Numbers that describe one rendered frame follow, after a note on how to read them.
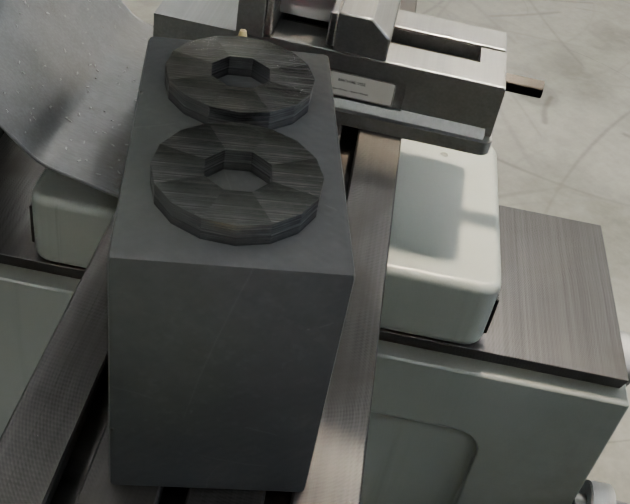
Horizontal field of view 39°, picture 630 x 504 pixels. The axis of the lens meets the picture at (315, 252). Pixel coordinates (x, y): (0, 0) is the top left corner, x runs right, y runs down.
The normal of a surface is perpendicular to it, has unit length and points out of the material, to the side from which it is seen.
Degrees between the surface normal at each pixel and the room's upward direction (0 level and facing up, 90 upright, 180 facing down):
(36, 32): 45
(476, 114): 90
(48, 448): 0
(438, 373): 90
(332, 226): 0
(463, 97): 90
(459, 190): 0
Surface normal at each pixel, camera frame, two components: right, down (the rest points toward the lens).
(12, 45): 0.79, -0.39
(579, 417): -0.14, 0.63
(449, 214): 0.15, -0.75
